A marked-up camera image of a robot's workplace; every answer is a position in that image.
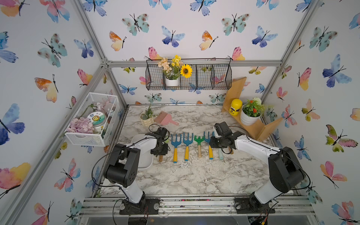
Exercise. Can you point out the small succulent pot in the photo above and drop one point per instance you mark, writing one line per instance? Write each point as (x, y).
(147, 118)

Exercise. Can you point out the round green tin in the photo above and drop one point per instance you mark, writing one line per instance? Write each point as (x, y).
(97, 118)

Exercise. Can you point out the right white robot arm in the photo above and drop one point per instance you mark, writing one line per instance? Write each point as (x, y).
(285, 171)

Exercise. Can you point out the light teal hand fork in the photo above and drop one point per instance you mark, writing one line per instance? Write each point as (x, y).
(220, 153)

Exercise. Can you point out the yellow jar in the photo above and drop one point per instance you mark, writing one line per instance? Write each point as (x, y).
(235, 107)

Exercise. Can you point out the white pot with sunflower bouquet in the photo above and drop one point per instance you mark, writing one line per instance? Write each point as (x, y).
(175, 69)

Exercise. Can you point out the blue rake yellow handle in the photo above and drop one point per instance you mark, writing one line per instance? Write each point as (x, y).
(207, 138)

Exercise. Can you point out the white storage box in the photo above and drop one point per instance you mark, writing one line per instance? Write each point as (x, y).
(146, 158)

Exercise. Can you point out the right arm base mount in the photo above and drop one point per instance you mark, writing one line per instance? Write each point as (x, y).
(250, 206)

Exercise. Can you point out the blue fork yellow handle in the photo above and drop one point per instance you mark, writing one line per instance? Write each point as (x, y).
(187, 140)

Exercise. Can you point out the white pot red flowers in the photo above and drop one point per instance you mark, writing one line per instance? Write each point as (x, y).
(252, 111)

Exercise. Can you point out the white wire side basket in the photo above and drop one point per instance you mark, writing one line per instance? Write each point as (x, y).
(109, 105)

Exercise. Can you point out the black wire wall basket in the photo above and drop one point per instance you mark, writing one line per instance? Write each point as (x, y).
(192, 75)

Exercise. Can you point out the pink hand brush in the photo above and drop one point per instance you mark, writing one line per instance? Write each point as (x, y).
(164, 119)

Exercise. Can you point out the light green tool wooden handle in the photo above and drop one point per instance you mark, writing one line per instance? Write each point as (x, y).
(161, 156)

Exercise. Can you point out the purple artificial flowers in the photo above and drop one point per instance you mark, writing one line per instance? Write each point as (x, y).
(81, 125)

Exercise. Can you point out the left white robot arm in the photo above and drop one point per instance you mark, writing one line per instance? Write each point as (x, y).
(127, 159)

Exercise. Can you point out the green rake wooden handle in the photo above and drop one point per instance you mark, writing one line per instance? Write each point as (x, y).
(199, 140)

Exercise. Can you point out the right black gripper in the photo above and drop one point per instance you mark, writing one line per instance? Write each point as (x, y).
(212, 143)

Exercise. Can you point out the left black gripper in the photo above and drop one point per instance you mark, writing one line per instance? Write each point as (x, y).
(164, 152)

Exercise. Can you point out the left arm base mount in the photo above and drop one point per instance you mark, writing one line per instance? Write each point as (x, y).
(146, 206)

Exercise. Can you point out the wooden corner shelf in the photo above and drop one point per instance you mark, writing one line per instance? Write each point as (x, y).
(253, 125)

